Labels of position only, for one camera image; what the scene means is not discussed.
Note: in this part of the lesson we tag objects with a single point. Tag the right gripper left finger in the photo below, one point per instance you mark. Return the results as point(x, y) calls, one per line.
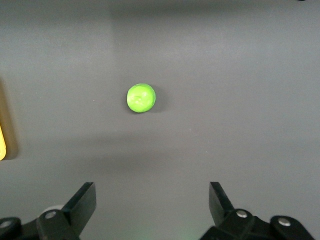
point(62, 225)

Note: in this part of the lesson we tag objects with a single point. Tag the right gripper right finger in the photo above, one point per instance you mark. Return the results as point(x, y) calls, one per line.
point(240, 225)

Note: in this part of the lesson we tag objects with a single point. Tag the green apple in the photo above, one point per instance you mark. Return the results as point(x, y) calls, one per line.
point(141, 98)

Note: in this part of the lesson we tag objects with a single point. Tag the orange-yellow plastic tray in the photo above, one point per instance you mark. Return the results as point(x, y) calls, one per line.
point(2, 145)

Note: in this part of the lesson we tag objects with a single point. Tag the dark grey table mat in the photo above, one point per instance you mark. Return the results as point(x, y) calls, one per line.
point(200, 62)

